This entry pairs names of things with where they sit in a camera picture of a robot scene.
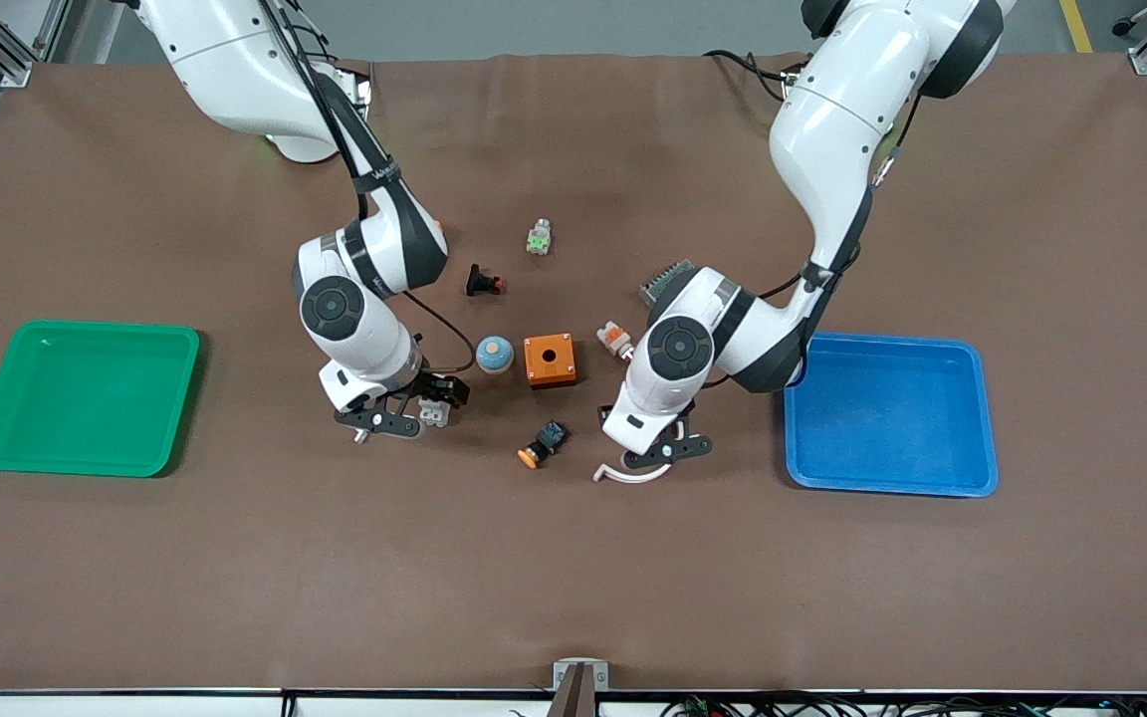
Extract large white curved clip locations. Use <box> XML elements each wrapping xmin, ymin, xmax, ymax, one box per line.
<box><xmin>592</xmin><ymin>460</ymin><xmax>674</xmax><ymax>486</ymax></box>

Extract orange push button blue body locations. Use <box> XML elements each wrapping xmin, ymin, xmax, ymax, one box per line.
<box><xmin>517</xmin><ymin>419</ymin><xmax>569</xmax><ymax>470</ymax></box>

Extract red white indicator lamp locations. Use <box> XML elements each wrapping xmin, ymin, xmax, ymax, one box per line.
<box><xmin>595</xmin><ymin>320</ymin><xmax>636</xmax><ymax>361</ymax></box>

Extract metal mesh power supply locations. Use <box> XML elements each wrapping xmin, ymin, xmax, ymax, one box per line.
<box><xmin>637</xmin><ymin>259</ymin><xmax>699</xmax><ymax>306</ymax></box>

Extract brown table cover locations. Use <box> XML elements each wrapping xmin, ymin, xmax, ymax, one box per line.
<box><xmin>0</xmin><ymin>52</ymin><xmax>1147</xmax><ymax>694</ymax></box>

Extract blue plastic tray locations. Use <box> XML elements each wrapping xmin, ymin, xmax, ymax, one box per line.
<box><xmin>783</xmin><ymin>331</ymin><xmax>1001</xmax><ymax>499</ymax></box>

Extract green plastic tray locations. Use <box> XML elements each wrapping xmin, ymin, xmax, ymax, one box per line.
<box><xmin>0</xmin><ymin>319</ymin><xmax>202</xmax><ymax>479</ymax></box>

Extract grey metal edge bracket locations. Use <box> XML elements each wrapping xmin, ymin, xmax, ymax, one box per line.
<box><xmin>553</xmin><ymin>658</ymin><xmax>610</xmax><ymax>693</ymax></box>

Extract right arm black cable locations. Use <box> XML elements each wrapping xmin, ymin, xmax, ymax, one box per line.
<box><xmin>255</xmin><ymin>0</ymin><xmax>477</xmax><ymax>375</ymax></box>

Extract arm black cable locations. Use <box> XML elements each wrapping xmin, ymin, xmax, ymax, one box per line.
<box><xmin>703</xmin><ymin>90</ymin><xmax>923</xmax><ymax>389</ymax></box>
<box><xmin>255</xmin><ymin>0</ymin><xmax>477</xmax><ymax>375</ymax></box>

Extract brown camera post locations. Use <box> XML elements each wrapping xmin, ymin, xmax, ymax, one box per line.
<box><xmin>546</xmin><ymin>665</ymin><xmax>596</xmax><ymax>717</ymax></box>

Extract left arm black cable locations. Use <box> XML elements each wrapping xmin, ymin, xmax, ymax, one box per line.
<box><xmin>703</xmin><ymin>90</ymin><xmax>923</xmax><ymax>389</ymax></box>

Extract black cable bundle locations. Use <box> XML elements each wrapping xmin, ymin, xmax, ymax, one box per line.
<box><xmin>658</xmin><ymin>691</ymin><xmax>1147</xmax><ymax>717</ymax></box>

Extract black base cable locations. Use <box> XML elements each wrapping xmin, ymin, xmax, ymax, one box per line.
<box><xmin>701</xmin><ymin>48</ymin><xmax>803</xmax><ymax>103</ymax></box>

